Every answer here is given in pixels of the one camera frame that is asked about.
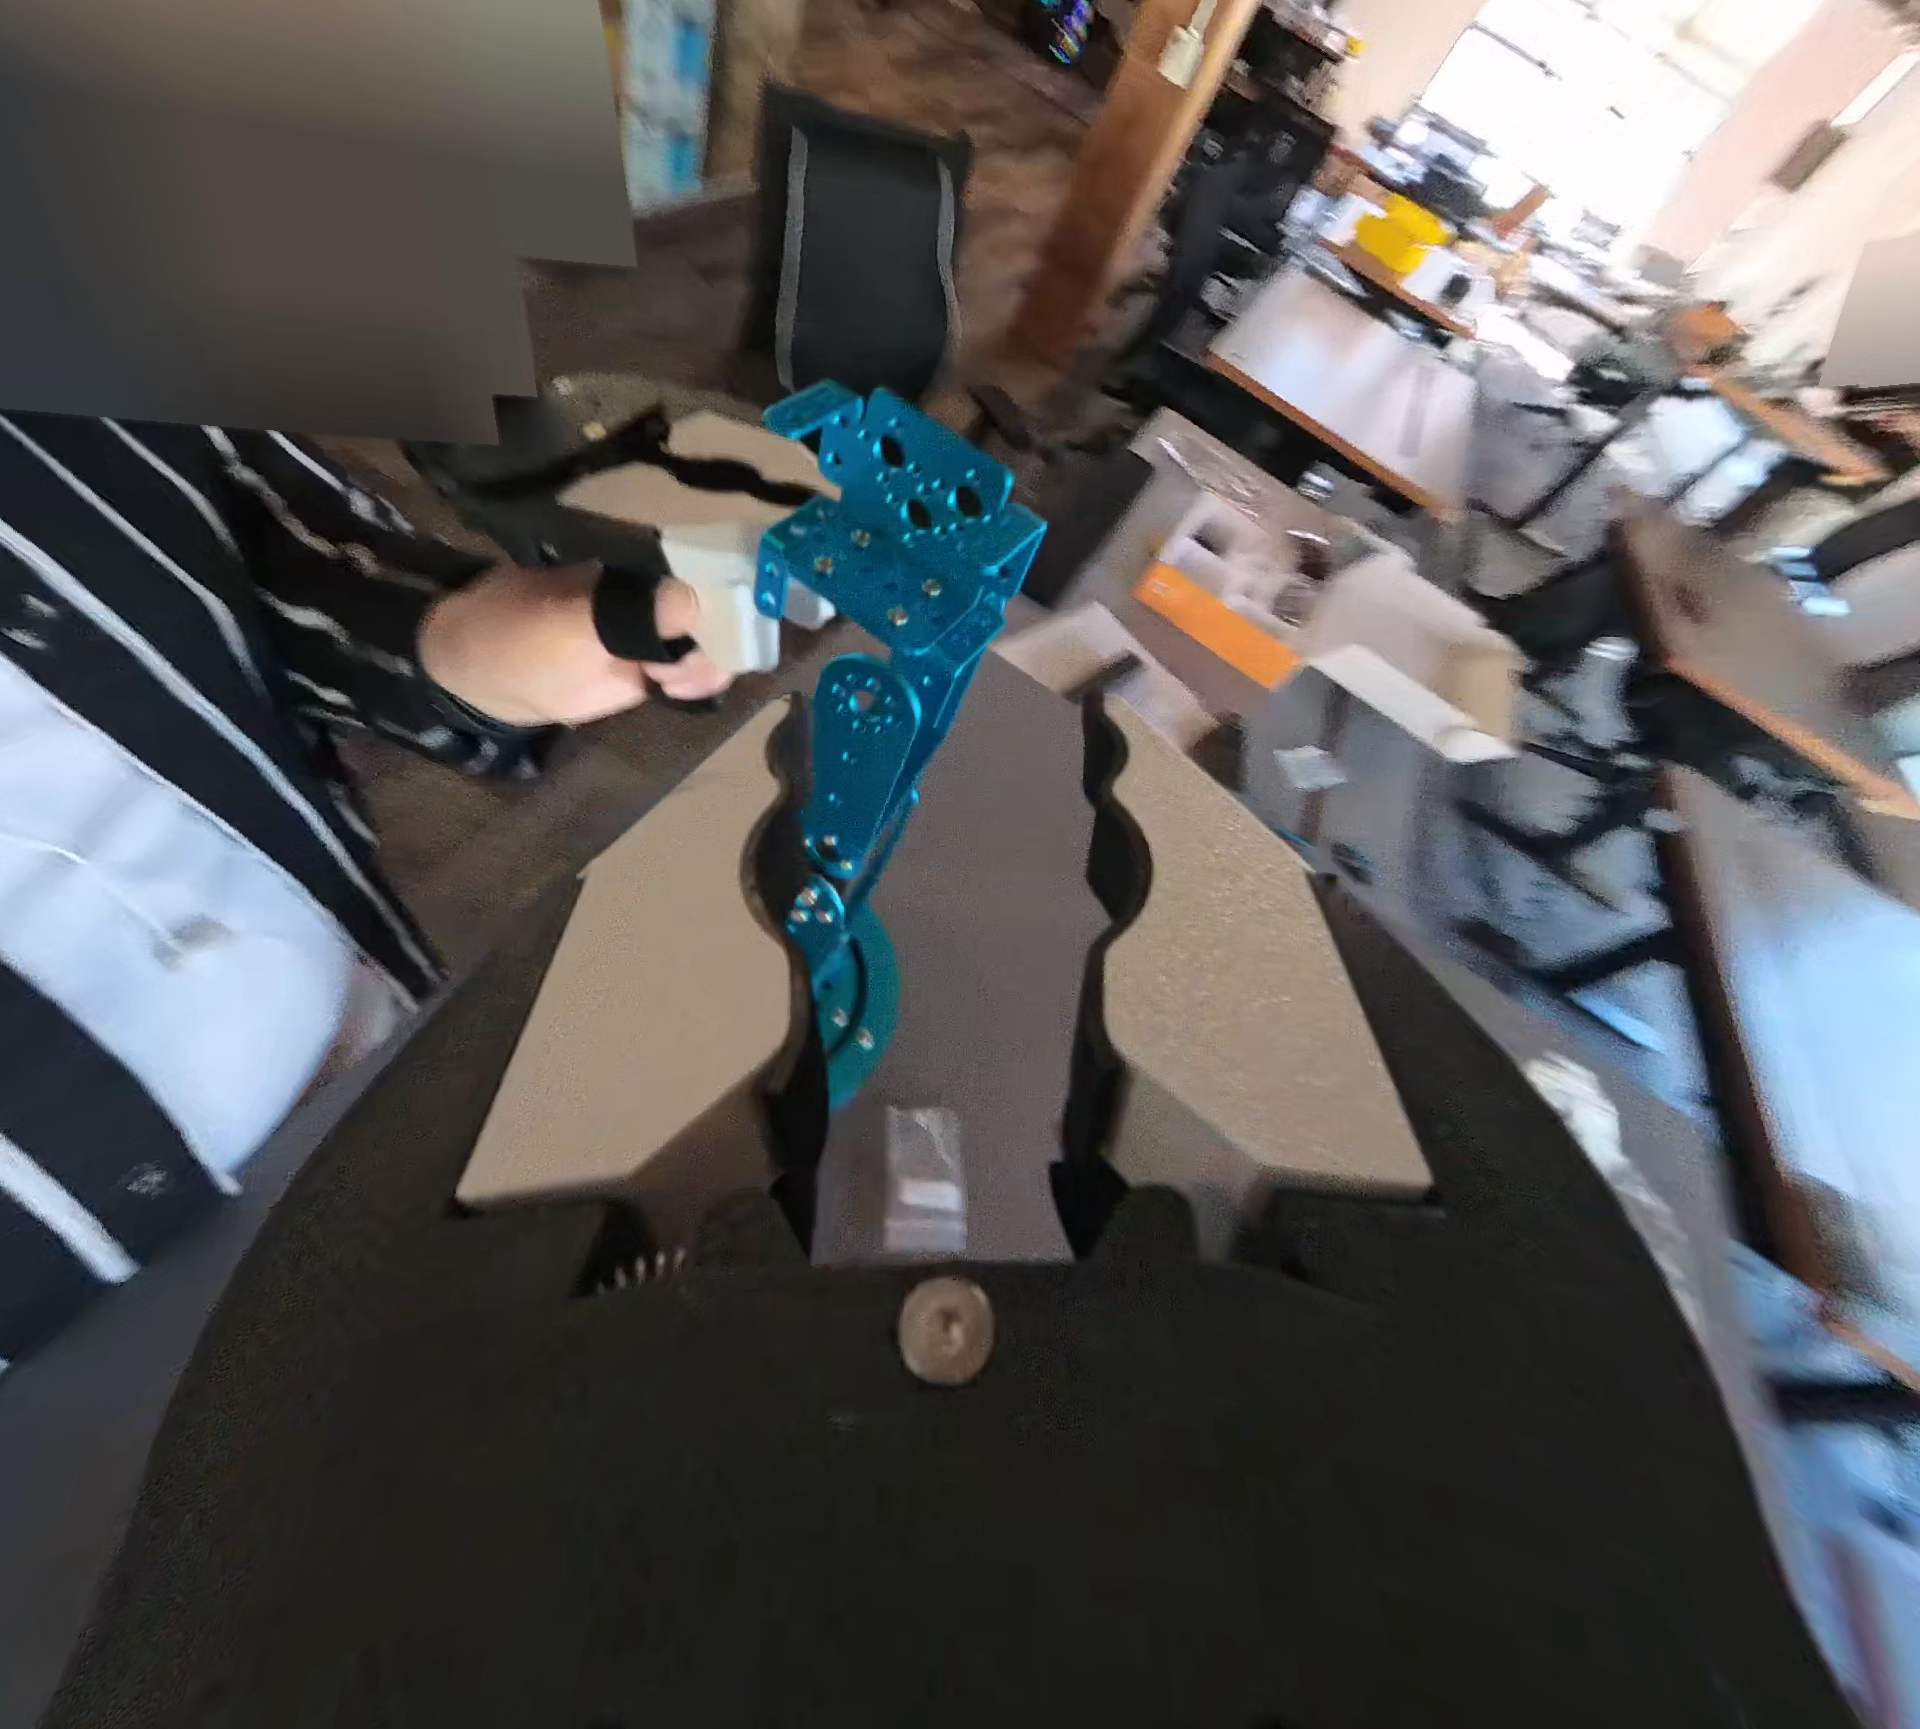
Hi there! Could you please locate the clear plastic parts bag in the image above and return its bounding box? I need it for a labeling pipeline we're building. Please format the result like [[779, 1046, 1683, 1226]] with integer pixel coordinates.
[[876, 1106, 972, 1240]]

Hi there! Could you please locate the white cardboard box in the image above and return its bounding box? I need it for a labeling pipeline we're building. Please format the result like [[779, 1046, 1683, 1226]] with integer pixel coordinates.
[[1302, 557, 1527, 775]]

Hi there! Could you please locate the orange white box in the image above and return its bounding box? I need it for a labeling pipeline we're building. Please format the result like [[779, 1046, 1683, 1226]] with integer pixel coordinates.
[[1131, 557, 1311, 691]]

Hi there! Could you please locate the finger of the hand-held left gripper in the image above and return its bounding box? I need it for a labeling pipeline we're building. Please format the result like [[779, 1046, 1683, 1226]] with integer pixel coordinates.
[[661, 407, 846, 506], [559, 467, 824, 547]]

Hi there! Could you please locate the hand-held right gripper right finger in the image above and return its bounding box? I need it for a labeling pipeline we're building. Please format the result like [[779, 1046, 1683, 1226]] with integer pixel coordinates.
[[1054, 691, 1439, 1202]]

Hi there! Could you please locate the person's left forearm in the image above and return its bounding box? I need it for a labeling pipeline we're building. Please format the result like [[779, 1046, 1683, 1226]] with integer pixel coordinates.
[[210, 417, 560, 786]]

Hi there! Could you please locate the white desk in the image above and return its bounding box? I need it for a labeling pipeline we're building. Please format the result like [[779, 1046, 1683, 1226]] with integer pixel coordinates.
[[1205, 257, 1482, 519]]

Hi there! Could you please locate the stack of blue white boxes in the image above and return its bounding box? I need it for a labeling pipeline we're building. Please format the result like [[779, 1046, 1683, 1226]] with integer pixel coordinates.
[[620, 0, 732, 211]]

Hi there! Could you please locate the blue toy robot arm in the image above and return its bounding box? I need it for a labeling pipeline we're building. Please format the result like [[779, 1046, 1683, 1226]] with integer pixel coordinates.
[[780, 627, 1001, 1118]]

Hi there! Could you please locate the wooden pillar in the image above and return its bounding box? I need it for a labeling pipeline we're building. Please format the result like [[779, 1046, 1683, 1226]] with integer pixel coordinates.
[[1017, 0, 1356, 368]]

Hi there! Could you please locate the person's left hand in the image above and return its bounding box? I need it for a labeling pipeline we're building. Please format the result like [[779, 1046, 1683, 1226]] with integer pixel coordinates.
[[417, 557, 727, 731]]

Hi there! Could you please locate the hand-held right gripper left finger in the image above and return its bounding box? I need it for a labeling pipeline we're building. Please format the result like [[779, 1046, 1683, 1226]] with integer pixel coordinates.
[[454, 695, 823, 1209]]

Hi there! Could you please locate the black office chair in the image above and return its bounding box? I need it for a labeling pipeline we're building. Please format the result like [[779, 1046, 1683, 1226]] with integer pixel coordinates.
[[740, 83, 976, 405]]

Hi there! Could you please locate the yellow box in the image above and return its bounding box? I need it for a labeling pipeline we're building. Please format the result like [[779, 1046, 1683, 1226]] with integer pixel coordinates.
[[1356, 195, 1461, 276]]

